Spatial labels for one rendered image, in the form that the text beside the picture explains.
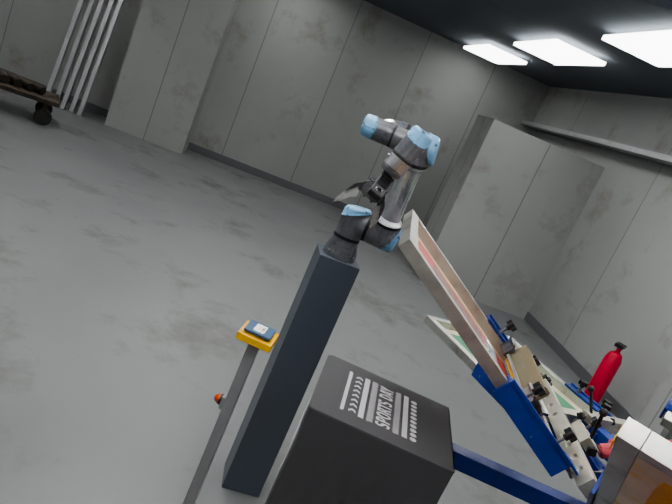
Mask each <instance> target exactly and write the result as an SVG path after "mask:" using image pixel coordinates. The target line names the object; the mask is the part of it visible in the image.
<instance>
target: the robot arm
mask: <svg viewBox="0 0 672 504"><path fill-rule="evenodd" d="M360 134H361V135H362V136H364V137H366V138H367V139H371V140H373V141H375V142H378V143H380V144H382V145H385V146H387V147H389V148H390V149H392V150H393V151H392V152H391V154H390V153H388V154H387V156H389V157H387V158H386V159H385V160H384V161H385V163H384V162H383V164H382V165H381V167H382V168H383V169H384V171H383V172H382V173H381V174H380V175H379V177H378V178H377V179H375V178H373V177H371V178H370V179H369V180H367V181H364V182H357V183H355V184H353V185H352V186H350V187H349V188H348V189H346V190H345V191H344V192H342V193H341V194H339V195H338V196H337V197H336V198H335V200H334V201H333V203H335V202H339V201H340V200H342V199H346V198H347V197H356V196H357V195H358V193H359V191H361V192H362V193H363V195H362V196H363V197H365V196H366V197H367V198H368V199H369V200H370V203H372V202H373V203H377V204H376V206H374V207H372V209H371V210H369V209H367V208H364V207H361V206H357V205H346V206H345V208H344V210H343V212H342V213H341V216H340V219H339V221H338V223H337V226H336V228H335V230H334V233H333V235H332V236H331V237H330V238H329V239H328V241H327V242H326V243H325V244H324V246H323V248H322V250H323V252H324V253H325V254H327V255H328V256H330V257H332V258H334V259H336V260H338V261H341V262H344V263H348V264H354V263H355V260H356V257H357V247H358V243H359V241H360V240H361V241H364V242H366V243H368V244H370V245H372V246H375V247H377V248H379V249H380V250H384V251H386V252H390V251H391V250H392V249H393V248H394V246H395V245H396V243H397V242H398V240H399V238H400V235H401V229H402V228H401V227H402V222H401V218H402V216H403V213H404V211H405V209H406V207H407V204H408V202H409V200H410V198H411V195H412V193H413V191H414V188H415V186H416V184H417V182H418V179H419V177H420V175H421V173H422V171H425V170H427V169H428V167H432V166H433V164H434V162H435V159H436V156H437V153H438V149H439V146H440V138H439V137H437V136H435V135H433V134H432V133H429V132H427V131H424V130H423V129H422V128H420V127H419V126H418V125H415V126H413V125H410V124H408V123H406V122H403V121H398V120H392V119H385V120H383V119H381V118H379V117H378V116H374V115H371V114H368V115H367V116H366V117H365V119H364V121H363V123H362V126H361V129H360ZM393 177H394V178H395V181H394V180H393V179H392V178H393ZM393 182H394V183H393ZM392 183H393V186H392V188H391V190H390V193H389V195H388V198H387V200H386V202H385V194H386V193H387V192H388V189H389V187H390V186H391V185H392Z"/></svg>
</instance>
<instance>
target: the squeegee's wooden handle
mask: <svg viewBox="0 0 672 504"><path fill-rule="evenodd" d="M509 355H510V356H511V359H512V361H513V364H514V367H515V369H516V372H517V374H518V377H519V380H520V382H521V385H522V388H523V389H524V388H526V387H528V383H531V384H534V383H535V382H537V381H540V383H541V384H542V386H543V387H544V389H545V391H546V392H547V394H546V395H544V396H543V397H540V396H539V395H536V396H537V399H536V402H537V401H539V400H541V399H543V398H544V397H546V396H548V395H549V394H550V392H549V390H548V388H547V386H546V384H545V381H544V379H543V377H542V375H541V373H540V371H539V369H538V367H537V364H536V362H535V360H534V358H533V356H532V354H531V352H530V350H529V348H528V347H527V345H524V346H522V347H520V348H518V349H517V350H515V351H513V352H511V353H509Z"/></svg>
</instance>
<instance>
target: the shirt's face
mask: <svg viewBox="0 0 672 504"><path fill-rule="evenodd" d="M349 371H351V372H353V373H355V374H358V375H360V376H362V377H364V378H367V379H369V380H371V381H373V382H375V383H378V384H380V385H382V386H384V387H386V388H389V389H391V390H393V391H395V392H398V393H400V394H402V395H404V396H406V397H409V398H411V399H413V400H415V401H417V402H418V430H417V443H415V442H413V441H411V440H408V439H406V438H404V437H402V436H400V435H397V434H395V433H393V432H391V431H389V430H386V429H384V428H382V427H380V426H378V425H376V424H373V423H371V422H369V421H367V420H365V419H362V418H360V417H358V416H356V415H354V414H351V413H349V412H347V411H345V410H343V409H340V408H338V407H339V404H340V400H341V397H342V393H343V390H344V386H345V383H346V380H347V376H348V373H349ZM311 406H312V407H313V408H315V409H318V410H320V411H322V412H324V413H326V414H329V415H331V416H333V417H335V418H337V419H340V420H342V421H344V422H346V423H348V424H351V425H353V426H355V427H357V428H359V429H362V430H364V431H366V432H368V433H370V434H373V435H375V436H377V437H379V438H381V439H384V440H386V441H388V442H390V443H392V444H394V445H397V446H399V447H401V448H403V449H405V450H408V451H410V452H412V453H414V454H416V455H419V456H421V457H423V458H425V459H427V460H430V461H432V462H434V463H436V464H438V465H441V466H443V467H445V468H447V469H449V470H452V471H454V473H455V467H454V456H453V446H452V435H451V424H450V414H449V407H446V406H444V405H442V404H440V403H437V402H435V401H433V400H431V399H429V398H426V397H424V396H422V395H420V394H418V393H415V392H413V391H411V390H409V389H406V388H404V387H402V386H400V385H398V384H395V383H393V382H391V381H389V380H386V379H384V378H382V377H380V376H378V375H375V374H373V373H371V372H369V371H367V370H364V369H362V368H360V367H358V366H355V365H353V364H351V363H349V362H347V361H344V360H342V359H340V358H338V357H335V356H333V355H330V356H329V359H328V361H327V364H326V366H325V369H324V371H323V374H322V376H321V379H320V382H319V384H318V387H317V389H316V392H315V394H314V397H313V399H312V402H311Z"/></svg>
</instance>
